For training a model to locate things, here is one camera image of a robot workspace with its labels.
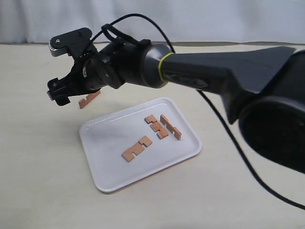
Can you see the white plastic tray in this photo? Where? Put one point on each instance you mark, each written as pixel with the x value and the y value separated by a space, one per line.
pixel 122 148

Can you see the notched wooden block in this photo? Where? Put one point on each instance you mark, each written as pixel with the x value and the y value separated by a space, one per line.
pixel 172 129
pixel 156 127
pixel 137 148
pixel 89 98

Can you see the white backdrop cloth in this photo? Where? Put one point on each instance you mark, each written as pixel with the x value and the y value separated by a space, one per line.
pixel 239 21

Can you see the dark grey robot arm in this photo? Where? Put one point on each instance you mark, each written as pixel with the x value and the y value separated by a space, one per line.
pixel 263 90

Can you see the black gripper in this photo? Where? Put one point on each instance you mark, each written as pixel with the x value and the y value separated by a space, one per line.
pixel 116 64

